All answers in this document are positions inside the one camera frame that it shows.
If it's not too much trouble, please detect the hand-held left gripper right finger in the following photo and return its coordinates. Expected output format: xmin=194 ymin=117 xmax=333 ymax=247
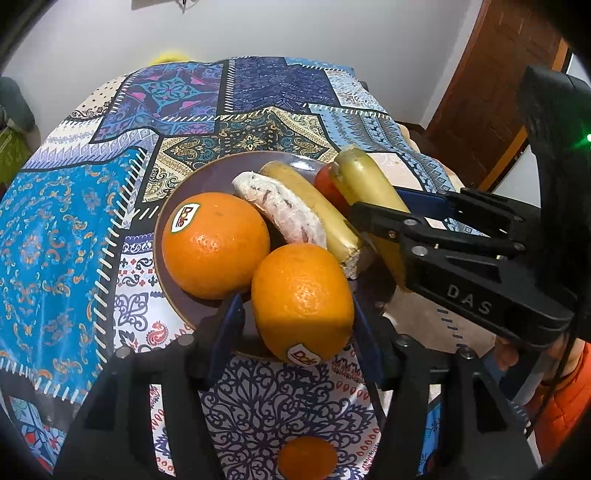
xmin=353 ymin=300 xmax=541 ymax=480

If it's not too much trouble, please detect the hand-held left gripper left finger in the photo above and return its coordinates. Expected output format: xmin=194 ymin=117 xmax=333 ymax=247
xmin=53 ymin=293 xmax=247 ymax=480

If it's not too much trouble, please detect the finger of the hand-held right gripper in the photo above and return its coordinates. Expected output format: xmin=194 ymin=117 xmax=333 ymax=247
xmin=392 ymin=186 xmax=543 ymax=247
xmin=349 ymin=202 xmax=580 ymax=348

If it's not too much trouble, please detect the large orange with sticker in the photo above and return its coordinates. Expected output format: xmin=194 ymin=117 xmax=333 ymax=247
xmin=161 ymin=192 xmax=271 ymax=301
xmin=250 ymin=243 xmax=356 ymax=366

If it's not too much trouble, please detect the small tangerine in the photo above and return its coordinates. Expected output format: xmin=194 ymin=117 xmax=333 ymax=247
xmin=277 ymin=436 xmax=339 ymax=480

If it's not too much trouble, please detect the long banana piece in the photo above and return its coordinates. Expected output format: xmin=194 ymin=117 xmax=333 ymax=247
xmin=330 ymin=147 xmax=416 ymax=292

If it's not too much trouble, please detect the short banana piece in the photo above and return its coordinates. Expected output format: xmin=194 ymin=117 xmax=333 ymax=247
xmin=259 ymin=161 xmax=375 ymax=280

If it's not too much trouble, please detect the red tomato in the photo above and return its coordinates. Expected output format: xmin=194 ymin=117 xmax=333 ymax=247
xmin=315 ymin=165 xmax=352 ymax=216

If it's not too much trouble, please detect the purple plate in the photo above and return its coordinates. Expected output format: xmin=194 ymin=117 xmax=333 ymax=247
xmin=153 ymin=151 xmax=402 ymax=359

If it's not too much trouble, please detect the person's right hand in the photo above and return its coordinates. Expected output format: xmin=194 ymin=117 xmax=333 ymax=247
xmin=492 ymin=338 xmax=525 ymax=371

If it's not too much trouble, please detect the wooden door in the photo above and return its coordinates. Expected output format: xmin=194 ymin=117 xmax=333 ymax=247
xmin=425 ymin=0 xmax=570 ymax=191

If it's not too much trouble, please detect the patchwork tablecloth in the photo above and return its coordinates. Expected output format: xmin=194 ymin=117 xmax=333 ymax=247
xmin=0 ymin=56 xmax=468 ymax=479

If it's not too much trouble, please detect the green storage box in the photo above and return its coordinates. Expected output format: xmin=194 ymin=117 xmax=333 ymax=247
xmin=0 ymin=127 xmax=36 ymax=186

